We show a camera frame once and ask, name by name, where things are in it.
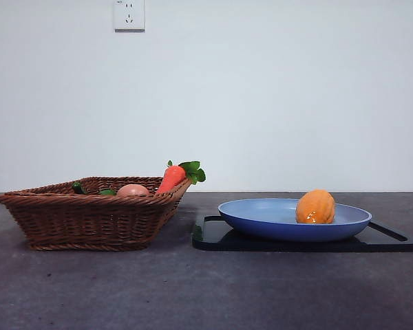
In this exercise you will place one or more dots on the brown wicker basket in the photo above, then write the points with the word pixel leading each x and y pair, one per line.
pixel 89 223

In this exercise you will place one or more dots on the blue round plate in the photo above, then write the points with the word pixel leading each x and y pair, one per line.
pixel 261 227

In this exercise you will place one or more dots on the yellow corn cob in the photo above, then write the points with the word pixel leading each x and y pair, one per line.
pixel 315 206

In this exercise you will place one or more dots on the black rectangular tray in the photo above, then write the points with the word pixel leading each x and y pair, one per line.
pixel 382 244

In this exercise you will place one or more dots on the white wall socket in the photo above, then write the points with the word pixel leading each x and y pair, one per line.
pixel 130 17

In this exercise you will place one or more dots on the green pepper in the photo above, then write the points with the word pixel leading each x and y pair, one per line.
pixel 78 188

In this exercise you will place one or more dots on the orange carrot with green leaves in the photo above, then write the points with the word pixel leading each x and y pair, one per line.
pixel 172 178

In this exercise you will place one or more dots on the pinkish brown egg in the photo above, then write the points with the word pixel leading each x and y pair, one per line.
pixel 132 190

